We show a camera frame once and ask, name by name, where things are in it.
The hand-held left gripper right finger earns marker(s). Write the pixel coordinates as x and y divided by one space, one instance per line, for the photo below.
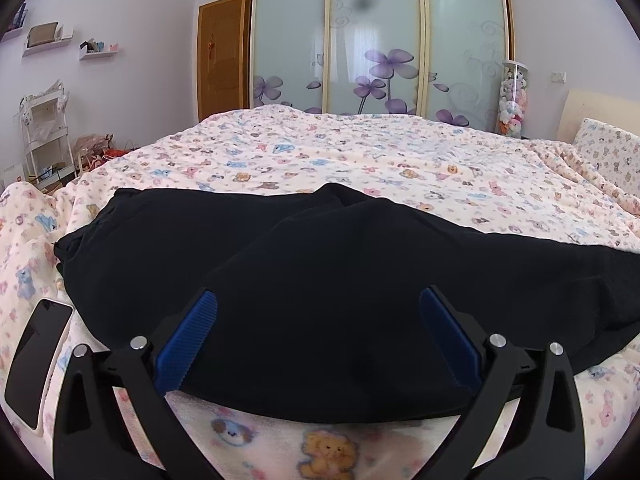
448 332

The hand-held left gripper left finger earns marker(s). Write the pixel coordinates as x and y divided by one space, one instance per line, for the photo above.
187 337

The black pants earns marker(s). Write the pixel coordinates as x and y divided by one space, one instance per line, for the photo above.
320 305

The black smartphone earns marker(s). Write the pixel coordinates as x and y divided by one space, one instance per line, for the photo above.
35 360

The bear print blanket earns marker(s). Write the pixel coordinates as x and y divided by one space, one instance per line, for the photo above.
350 160

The pile of bags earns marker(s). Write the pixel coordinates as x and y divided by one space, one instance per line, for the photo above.
102 152

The clear tube of plush toys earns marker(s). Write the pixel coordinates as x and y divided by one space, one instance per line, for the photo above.
512 100

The bear print pillow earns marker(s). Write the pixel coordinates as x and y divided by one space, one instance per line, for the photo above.
611 152

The white metal rack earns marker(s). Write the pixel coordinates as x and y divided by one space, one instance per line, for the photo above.
44 130

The cream headboard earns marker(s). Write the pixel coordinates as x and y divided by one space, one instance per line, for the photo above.
575 110

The wooden door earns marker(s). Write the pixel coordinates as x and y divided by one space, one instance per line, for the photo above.
220 57

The floral glass sliding wardrobe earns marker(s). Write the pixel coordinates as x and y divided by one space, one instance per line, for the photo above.
380 35

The wall socket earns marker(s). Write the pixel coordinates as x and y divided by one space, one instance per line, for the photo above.
557 77

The white wall shelf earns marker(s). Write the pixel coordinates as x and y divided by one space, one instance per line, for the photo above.
97 50
46 40
11 30

